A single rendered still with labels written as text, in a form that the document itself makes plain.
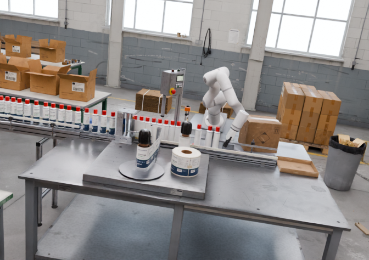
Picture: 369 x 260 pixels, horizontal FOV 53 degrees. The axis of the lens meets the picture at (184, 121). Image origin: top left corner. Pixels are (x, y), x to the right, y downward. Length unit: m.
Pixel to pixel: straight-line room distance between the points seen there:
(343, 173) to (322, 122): 1.41
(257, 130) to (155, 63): 5.67
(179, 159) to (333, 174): 2.95
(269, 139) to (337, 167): 1.90
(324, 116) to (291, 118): 0.51
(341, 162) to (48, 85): 3.71
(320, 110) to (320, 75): 2.24
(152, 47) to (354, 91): 4.45
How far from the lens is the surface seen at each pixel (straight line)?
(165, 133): 3.09
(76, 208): 3.45
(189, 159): 2.53
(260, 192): 2.68
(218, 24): 8.34
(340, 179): 5.14
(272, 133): 3.33
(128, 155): 2.83
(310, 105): 6.21
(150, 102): 7.16
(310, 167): 3.33
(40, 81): 4.87
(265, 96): 8.44
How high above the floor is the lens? 1.98
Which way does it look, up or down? 17 degrees down
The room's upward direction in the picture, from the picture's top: 7 degrees clockwise
